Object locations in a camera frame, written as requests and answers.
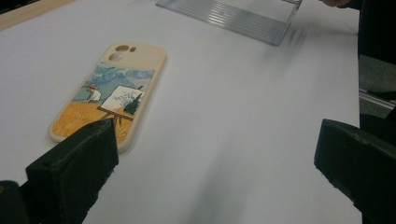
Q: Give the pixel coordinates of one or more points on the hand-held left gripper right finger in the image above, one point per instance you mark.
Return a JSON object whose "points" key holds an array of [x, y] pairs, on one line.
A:
{"points": [[361, 161]]}

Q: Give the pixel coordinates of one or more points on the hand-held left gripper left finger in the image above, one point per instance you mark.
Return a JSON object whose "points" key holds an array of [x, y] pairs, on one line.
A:
{"points": [[74, 161]]}

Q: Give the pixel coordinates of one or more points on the cream painted phone case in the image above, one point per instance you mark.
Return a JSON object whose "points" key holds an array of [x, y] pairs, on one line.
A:
{"points": [[124, 81]]}

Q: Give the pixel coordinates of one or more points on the clear plastic packaging box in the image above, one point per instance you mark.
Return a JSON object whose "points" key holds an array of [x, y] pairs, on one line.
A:
{"points": [[236, 18]]}

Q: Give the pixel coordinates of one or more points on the aluminium floor rail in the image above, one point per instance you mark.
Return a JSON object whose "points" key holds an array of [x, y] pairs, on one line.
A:
{"points": [[376, 99]]}

